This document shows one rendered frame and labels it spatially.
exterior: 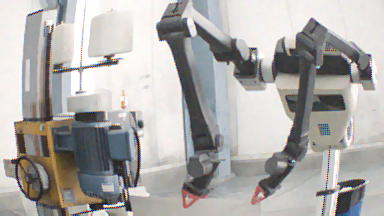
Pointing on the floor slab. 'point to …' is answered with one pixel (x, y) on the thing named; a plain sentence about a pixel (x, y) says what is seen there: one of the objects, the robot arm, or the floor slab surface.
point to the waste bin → (352, 201)
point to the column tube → (34, 49)
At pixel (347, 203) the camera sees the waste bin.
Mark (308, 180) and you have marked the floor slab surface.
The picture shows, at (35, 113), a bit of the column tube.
